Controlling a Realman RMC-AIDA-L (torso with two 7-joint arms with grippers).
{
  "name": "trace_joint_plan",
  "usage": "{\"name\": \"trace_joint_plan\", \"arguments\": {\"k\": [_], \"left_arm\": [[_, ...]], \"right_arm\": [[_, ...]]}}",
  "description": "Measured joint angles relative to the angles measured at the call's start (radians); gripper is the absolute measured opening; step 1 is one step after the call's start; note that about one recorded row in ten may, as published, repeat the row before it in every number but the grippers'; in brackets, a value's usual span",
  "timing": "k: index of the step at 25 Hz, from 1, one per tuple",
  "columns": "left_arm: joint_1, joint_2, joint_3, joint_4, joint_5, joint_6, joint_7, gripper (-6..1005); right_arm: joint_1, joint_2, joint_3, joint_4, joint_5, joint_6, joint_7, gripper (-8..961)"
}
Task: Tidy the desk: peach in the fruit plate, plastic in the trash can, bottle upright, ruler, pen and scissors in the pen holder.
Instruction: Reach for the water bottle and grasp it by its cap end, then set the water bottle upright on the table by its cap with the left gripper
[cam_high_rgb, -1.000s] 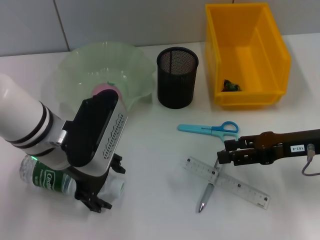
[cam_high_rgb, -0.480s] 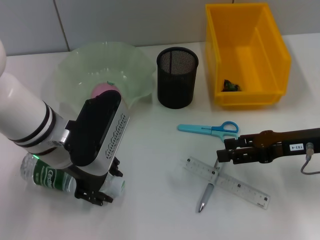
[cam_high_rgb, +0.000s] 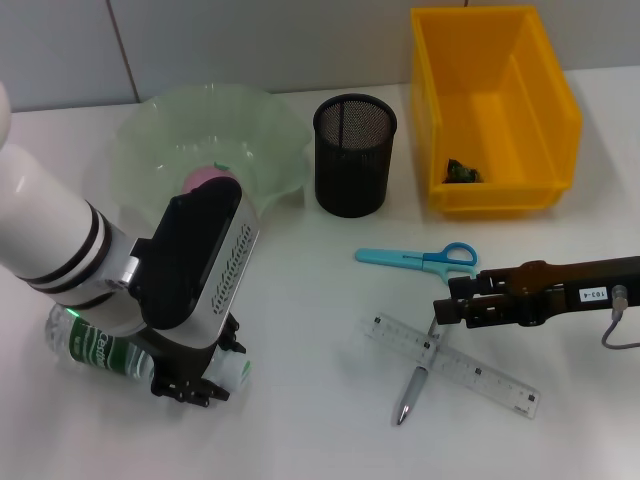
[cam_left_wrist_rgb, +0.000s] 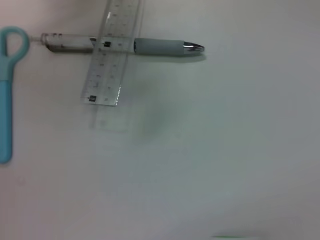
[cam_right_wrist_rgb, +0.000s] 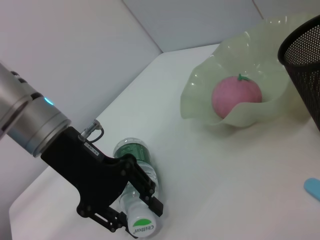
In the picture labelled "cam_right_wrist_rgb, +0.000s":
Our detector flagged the black mesh pen holder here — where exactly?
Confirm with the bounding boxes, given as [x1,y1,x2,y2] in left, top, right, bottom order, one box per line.
[277,15,320,133]

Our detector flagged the green wavy glass fruit bowl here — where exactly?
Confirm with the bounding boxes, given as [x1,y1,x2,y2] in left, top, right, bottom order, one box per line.
[180,13,320,128]

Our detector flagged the left gripper cable with plugs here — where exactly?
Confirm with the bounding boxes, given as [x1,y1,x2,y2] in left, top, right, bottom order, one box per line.
[78,119,105,146]

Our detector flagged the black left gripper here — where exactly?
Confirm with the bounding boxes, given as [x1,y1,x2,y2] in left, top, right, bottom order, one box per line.
[40,126,165,234]

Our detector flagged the pink toy peach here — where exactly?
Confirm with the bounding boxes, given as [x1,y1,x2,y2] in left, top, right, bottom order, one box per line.
[211,73,263,120]

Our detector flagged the blue scissors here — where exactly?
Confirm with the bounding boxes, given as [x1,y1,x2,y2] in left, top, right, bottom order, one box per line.
[303,177,320,202]

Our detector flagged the clear green-label water bottle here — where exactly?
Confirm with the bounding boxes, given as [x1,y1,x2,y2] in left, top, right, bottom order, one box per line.
[112,136,161,237]

